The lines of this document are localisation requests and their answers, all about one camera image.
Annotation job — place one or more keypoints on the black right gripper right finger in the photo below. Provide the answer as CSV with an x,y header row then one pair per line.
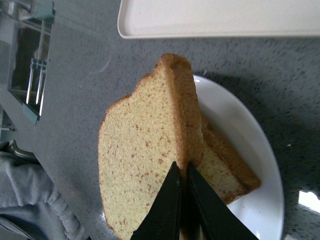
x,y
211,213

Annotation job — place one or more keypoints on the white oval plate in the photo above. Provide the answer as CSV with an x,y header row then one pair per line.
x,y
261,211

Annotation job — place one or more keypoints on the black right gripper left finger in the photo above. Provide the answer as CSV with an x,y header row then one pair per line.
x,y
163,220

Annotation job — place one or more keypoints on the beige rabbit tray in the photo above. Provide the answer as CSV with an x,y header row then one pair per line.
x,y
145,19

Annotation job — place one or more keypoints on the grey cloth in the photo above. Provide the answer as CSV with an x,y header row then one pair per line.
x,y
30,203

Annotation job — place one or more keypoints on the bread slice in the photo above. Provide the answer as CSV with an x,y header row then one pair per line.
x,y
140,137
223,168

